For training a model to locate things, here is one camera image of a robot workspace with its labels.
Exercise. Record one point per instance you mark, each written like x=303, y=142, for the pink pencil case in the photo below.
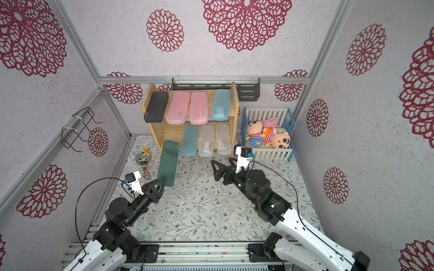
x=199, y=108
x=178, y=108

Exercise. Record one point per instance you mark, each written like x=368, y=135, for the pink plush doll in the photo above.
x=255, y=129

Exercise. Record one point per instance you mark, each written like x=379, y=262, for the light blue upper pencil case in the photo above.
x=221, y=105

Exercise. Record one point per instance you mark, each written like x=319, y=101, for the clear pencil case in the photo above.
x=206, y=145
x=223, y=137

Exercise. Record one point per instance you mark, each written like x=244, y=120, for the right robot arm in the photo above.
x=316, y=251

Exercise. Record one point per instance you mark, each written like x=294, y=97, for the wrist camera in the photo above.
x=132, y=180
x=244, y=157

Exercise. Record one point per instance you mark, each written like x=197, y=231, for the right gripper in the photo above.
x=227, y=173

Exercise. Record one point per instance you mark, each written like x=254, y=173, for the black pencil case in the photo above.
x=155, y=110

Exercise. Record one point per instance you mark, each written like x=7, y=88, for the left pink pencil case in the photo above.
x=178, y=108

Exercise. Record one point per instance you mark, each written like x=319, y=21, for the orange striped plush doll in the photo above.
x=276, y=138

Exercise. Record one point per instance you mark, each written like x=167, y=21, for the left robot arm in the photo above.
x=113, y=244

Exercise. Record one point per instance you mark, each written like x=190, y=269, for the dark green pencil case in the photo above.
x=168, y=162

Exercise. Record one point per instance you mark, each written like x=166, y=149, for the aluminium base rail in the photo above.
x=204, y=255

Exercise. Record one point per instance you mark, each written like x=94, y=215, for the blue white toy crib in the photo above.
x=285, y=121

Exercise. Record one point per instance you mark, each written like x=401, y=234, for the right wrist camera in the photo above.
x=244, y=157

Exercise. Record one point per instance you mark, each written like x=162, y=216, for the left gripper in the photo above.
x=148, y=189

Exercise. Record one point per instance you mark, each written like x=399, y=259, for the teal pencil case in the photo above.
x=189, y=144

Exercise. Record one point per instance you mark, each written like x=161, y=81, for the black wall shelf rack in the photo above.
x=245, y=92

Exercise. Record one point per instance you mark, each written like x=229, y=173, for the black wire wall rack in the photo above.
x=70, y=134

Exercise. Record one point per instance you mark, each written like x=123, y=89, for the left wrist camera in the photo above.
x=132, y=180

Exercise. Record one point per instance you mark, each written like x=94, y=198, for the small toy with yellow star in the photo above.
x=142, y=159

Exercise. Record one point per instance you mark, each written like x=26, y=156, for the right pink pencil case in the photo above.
x=199, y=108

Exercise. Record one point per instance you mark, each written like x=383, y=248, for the wooden two-tier shelf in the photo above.
x=163, y=131

